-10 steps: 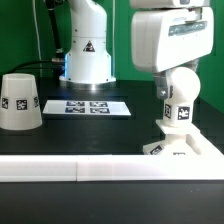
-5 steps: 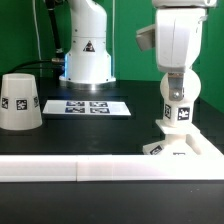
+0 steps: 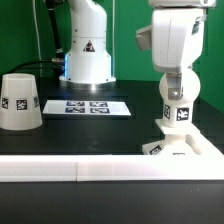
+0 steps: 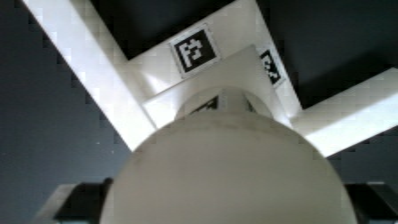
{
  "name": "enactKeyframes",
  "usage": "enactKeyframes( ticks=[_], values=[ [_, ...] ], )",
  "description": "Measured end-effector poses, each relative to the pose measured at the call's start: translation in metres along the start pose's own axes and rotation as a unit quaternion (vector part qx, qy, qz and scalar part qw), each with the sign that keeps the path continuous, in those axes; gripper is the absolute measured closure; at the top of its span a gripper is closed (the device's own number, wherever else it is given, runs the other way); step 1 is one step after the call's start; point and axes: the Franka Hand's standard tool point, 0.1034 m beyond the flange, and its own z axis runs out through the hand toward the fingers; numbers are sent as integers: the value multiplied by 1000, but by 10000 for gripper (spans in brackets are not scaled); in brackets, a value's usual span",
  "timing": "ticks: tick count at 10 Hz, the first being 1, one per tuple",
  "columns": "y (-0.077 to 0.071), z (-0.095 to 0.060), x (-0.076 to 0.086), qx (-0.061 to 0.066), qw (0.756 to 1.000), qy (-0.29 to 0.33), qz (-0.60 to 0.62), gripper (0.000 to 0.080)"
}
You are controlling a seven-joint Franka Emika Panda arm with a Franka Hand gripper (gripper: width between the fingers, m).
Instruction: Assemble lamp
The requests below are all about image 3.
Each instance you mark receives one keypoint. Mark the white marker plate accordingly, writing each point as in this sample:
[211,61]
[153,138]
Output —
[107,108]

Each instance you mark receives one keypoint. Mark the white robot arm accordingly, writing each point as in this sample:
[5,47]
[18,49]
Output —
[88,62]

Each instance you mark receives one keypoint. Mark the white lamp base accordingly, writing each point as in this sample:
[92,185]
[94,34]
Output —
[174,141]

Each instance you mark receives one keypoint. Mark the white L-shaped fence wall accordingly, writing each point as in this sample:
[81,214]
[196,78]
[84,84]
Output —
[206,164]

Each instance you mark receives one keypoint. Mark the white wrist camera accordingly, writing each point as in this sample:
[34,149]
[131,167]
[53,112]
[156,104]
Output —
[143,38]

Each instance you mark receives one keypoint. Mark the white lamp shade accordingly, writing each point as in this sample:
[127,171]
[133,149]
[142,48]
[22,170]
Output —
[19,102]

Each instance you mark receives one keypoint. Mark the white lamp bulb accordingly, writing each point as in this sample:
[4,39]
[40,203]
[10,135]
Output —
[179,112]

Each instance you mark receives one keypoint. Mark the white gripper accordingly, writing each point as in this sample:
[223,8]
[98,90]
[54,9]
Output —
[177,41]

